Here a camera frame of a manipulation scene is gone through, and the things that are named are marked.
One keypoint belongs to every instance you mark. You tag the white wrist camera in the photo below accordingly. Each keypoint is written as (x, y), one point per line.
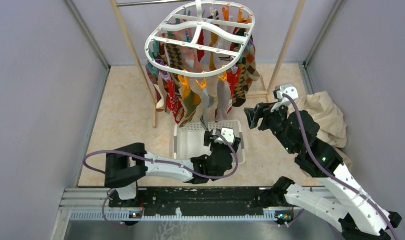
(224, 135)
(286, 89)

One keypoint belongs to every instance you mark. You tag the white oval clip hanger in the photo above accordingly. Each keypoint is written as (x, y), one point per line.
(190, 17)

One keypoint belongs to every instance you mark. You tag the wooden rack frame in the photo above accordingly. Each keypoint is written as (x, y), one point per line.
(196, 61)

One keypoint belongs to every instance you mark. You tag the taupe grey sock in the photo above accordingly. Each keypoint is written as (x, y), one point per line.
(223, 100)

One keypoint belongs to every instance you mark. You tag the olive green striped sock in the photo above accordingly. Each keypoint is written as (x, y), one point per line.
(190, 100)

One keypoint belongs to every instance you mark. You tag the cream crumpled cloth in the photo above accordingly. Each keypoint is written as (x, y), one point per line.
(333, 128)

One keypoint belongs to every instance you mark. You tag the white perforated plastic basket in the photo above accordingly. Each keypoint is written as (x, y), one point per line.
(188, 141)

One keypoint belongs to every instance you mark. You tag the red white patterned sock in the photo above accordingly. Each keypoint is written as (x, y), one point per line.
(174, 103)

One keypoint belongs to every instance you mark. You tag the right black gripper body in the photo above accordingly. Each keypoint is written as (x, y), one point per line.
(275, 121)

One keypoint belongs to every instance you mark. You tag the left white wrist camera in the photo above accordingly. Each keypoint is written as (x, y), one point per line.
(224, 135)

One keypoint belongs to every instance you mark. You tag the brown yellow argyle sock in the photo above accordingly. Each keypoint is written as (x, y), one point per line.
(247, 75)

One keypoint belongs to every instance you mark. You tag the aluminium rail front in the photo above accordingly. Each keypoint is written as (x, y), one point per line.
(91, 204)

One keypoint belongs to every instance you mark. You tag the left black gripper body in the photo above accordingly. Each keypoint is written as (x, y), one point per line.
(216, 147)

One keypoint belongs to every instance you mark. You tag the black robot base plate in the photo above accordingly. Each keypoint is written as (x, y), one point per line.
(203, 201)

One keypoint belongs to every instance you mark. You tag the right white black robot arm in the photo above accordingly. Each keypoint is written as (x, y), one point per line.
(352, 212)

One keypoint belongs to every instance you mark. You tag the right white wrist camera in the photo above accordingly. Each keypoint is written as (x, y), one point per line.
(286, 89)

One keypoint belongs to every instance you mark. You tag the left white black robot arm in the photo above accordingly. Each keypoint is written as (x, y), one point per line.
(126, 165)

